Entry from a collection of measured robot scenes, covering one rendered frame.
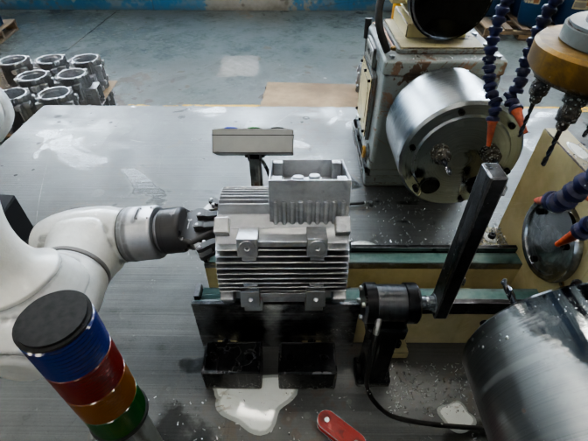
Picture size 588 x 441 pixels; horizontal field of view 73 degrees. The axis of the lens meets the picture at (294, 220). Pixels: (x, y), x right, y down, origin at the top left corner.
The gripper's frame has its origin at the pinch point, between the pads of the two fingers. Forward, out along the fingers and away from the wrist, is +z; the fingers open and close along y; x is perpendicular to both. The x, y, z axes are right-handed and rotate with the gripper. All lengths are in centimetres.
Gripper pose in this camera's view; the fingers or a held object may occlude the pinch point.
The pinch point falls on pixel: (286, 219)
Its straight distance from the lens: 62.9
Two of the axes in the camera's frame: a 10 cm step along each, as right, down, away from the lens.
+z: 9.9, -1.0, -0.9
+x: 1.3, 7.4, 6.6
